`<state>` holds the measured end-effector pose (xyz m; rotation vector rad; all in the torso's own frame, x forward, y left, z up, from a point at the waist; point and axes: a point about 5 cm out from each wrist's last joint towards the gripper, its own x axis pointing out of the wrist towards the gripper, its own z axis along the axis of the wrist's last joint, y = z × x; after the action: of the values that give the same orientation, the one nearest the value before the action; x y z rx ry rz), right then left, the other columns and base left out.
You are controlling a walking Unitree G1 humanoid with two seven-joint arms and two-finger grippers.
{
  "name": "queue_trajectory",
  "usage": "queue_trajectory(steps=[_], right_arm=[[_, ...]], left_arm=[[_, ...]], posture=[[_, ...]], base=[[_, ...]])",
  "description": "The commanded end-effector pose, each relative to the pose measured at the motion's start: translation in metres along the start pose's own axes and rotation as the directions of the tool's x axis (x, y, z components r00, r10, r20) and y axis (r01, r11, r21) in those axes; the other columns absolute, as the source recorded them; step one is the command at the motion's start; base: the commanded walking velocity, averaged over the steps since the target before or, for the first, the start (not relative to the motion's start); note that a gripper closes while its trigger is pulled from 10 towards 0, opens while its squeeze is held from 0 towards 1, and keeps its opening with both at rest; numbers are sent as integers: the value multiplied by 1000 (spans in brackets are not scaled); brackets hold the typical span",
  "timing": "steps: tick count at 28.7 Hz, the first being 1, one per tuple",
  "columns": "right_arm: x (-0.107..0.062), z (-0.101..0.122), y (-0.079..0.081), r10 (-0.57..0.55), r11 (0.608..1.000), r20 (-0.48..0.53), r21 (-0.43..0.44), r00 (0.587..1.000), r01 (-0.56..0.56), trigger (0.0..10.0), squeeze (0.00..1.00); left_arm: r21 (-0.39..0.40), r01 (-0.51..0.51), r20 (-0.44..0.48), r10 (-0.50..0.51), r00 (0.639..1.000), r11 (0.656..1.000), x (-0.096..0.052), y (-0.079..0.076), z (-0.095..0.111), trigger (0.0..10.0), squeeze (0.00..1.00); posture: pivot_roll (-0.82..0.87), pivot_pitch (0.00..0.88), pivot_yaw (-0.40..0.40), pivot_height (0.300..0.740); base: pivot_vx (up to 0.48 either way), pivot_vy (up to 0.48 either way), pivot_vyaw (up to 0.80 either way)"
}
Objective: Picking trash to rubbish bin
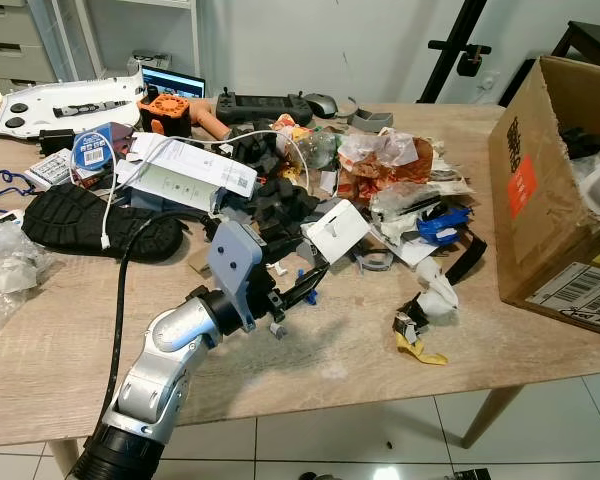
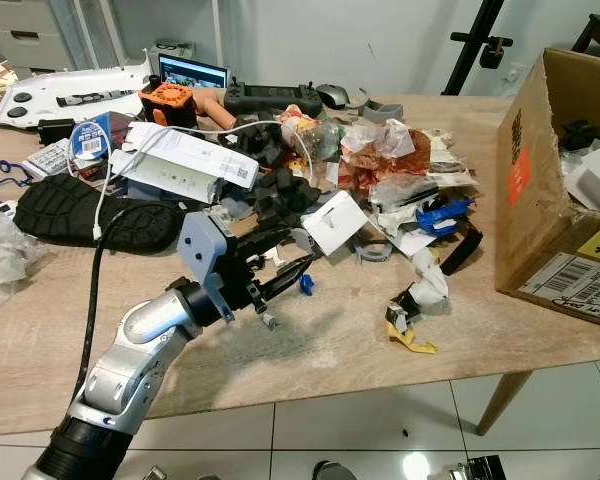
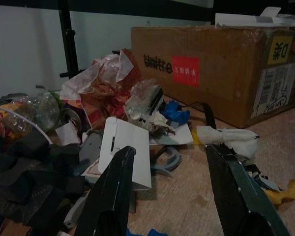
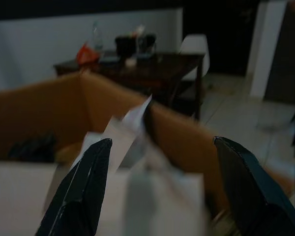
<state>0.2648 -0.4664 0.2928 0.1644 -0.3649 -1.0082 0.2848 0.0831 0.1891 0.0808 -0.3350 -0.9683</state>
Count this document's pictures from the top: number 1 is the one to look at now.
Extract black strap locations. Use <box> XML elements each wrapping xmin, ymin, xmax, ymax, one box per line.
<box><xmin>440</xmin><ymin>228</ymin><xmax>489</xmax><ymax>293</ymax></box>

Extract small laptop screen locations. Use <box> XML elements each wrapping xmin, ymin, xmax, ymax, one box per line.
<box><xmin>140</xmin><ymin>66</ymin><xmax>208</xmax><ymax>102</ymax></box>

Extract brown cardboard box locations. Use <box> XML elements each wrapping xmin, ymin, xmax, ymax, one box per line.
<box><xmin>488</xmin><ymin>55</ymin><xmax>600</xmax><ymax>341</ymax></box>

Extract black remote controller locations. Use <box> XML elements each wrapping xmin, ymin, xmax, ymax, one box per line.
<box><xmin>214</xmin><ymin>91</ymin><xmax>315</xmax><ymax>127</ymax></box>

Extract round blue label package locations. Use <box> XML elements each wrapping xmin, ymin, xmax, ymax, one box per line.
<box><xmin>71</xmin><ymin>124</ymin><xmax>117</xmax><ymax>172</ymax></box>

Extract white metal shelf frame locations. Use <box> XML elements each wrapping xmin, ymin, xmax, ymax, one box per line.
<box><xmin>73</xmin><ymin>0</ymin><xmax>202</xmax><ymax>83</ymax></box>

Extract black metal stand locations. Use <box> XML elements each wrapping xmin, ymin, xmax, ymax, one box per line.
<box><xmin>418</xmin><ymin>0</ymin><xmax>518</xmax><ymax>106</ymax></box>

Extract white plastic shell panel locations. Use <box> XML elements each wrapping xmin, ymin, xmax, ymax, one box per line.
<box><xmin>0</xmin><ymin>72</ymin><xmax>148</xmax><ymax>138</ymax></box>

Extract wooden table leg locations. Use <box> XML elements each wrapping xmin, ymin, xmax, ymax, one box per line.
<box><xmin>462</xmin><ymin>384</ymin><xmax>527</xmax><ymax>450</ymax></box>

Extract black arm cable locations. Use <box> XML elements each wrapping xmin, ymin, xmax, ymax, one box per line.
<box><xmin>98</xmin><ymin>210</ymin><xmax>219</xmax><ymax>431</ymax></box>

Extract white crumpled paper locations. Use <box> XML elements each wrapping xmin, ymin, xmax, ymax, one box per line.
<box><xmin>416</xmin><ymin>261</ymin><xmax>460</xmax><ymax>320</ymax></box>

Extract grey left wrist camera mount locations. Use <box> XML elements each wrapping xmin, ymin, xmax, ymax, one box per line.
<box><xmin>207</xmin><ymin>218</ymin><xmax>267</xmax><ymax>334</ymax></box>

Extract yellow plastic piece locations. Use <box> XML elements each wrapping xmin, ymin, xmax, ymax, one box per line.
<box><xmin>394</xmin><ymin>322</ymin><xmax>450</xmax><ymax>367</ymax></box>

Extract clear plastic bag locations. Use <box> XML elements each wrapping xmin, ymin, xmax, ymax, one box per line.
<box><xmin>0</xmin><ymin>224</ymin><xmax>43</xmax><ymax>334</ymax></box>

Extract dark wooden furniture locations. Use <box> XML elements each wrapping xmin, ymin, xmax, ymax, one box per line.
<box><xmin>550</xmin><ymin>21</ymin><xmax>600</xmax><ymax>73</ymax></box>

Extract grey computer mouse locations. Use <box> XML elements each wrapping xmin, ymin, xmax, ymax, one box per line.
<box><xmin>302</xmin><ymin>92</ymin><xmax>342</xmax><ymax>117</ymax></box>

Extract black foam pieces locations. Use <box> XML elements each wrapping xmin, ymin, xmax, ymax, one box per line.
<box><xmin>228</xmin><ymin>128</ymin><xmax>323</xmax><ymax>246</ymax></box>

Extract long white product box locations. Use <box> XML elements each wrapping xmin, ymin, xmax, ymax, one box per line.
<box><xmin>114</xmin><ymin>134</ymin><xmax>260</xmax><ymax>216</ymax></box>

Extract blue cord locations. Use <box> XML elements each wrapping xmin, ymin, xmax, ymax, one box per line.
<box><xmin>0</xmin><ymin>167</ymin><xmax>39</xmax><ymax>223</ymax></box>

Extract black rubber shoe sole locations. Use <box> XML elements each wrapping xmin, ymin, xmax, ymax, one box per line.
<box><xmin>22</xmin><ymin>184</ymin><xmax>187</xmax><ymax>264</ymax></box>

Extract grey drawer cabinet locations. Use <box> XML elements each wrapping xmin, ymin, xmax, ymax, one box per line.
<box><xmin>0</xmin><ymin>0</ymin><xmax>59</xmax><ymax>89</ymax></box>

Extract blue plastic clip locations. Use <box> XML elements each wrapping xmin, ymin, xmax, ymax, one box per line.
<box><xmin>416</xmin><ymin>206</ymin><xmax>474</xmax><ymax>247</ymax></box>

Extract orange and black cube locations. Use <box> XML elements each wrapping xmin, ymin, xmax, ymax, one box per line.
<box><xmin>137</xmin><ymin>89</ymin><xmax>194</xmax><ymax>139</ymax></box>

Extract orange cylinder handle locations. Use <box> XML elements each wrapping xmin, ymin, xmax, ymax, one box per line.
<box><xmin>187</xmin><ymin>97</ymin><xmax>233</xmax><ymax>142</ymax></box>

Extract white usb cable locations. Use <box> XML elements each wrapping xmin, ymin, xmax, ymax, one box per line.
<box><xmin>99</xmin><ymin>128</ymin><xmax>312</xmax><ymax>252</ymax></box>

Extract crumpled orange brown wrapper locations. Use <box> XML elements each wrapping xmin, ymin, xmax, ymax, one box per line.
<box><xmin>337</xmin><ymin>129</ymin><xmax>438</xmax><ymax>203</ymax></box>

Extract grey plastic ring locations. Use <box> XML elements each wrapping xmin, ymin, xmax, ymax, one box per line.
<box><xmin>354</xmin><ymin>249</ymin><xmax>394</xmax><ymax>277</ymax></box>

